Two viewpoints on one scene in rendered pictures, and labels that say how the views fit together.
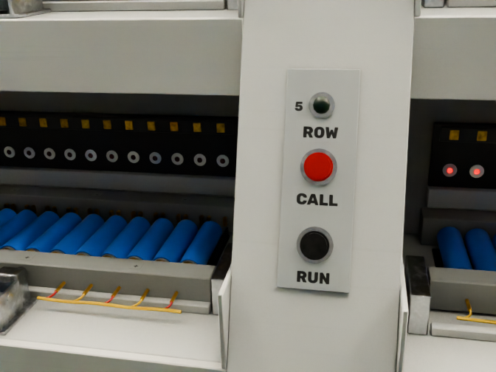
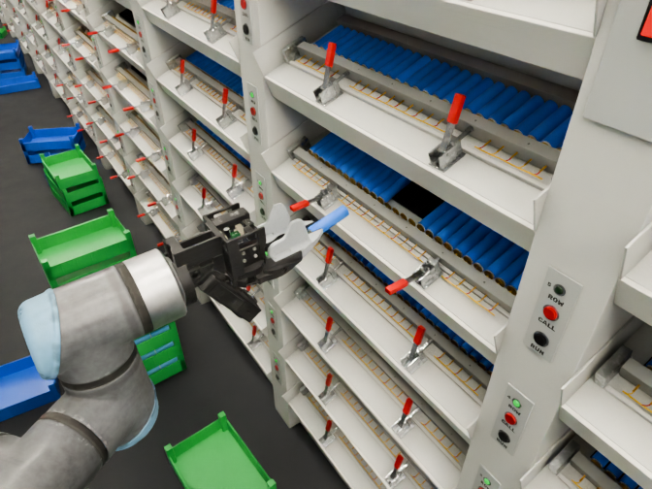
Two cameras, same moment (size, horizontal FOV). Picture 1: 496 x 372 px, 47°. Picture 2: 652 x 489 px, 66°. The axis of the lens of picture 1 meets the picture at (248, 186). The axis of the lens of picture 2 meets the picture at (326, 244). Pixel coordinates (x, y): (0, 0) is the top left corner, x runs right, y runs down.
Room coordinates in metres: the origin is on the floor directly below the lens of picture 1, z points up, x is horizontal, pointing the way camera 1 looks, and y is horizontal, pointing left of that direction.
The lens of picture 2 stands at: (-0.15, -0.14, 1.46)
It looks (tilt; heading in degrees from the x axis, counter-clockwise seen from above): 37 degrees down; 44
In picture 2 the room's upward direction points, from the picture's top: straight up
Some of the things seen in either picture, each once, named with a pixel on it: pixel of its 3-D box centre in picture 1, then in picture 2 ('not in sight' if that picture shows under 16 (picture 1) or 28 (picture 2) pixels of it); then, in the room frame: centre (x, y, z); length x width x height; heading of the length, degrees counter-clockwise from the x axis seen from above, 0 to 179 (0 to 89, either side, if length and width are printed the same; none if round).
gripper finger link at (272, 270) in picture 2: not in sight; (270, 263); (0.16, 0.27, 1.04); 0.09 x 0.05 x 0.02; 165
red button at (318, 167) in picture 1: (318, 167); (551, 311); (0.31, -0.04, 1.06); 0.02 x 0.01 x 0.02; 79
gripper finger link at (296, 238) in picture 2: not in sight; (297, 236); (0.21, 0.27, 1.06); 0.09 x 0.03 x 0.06; 165
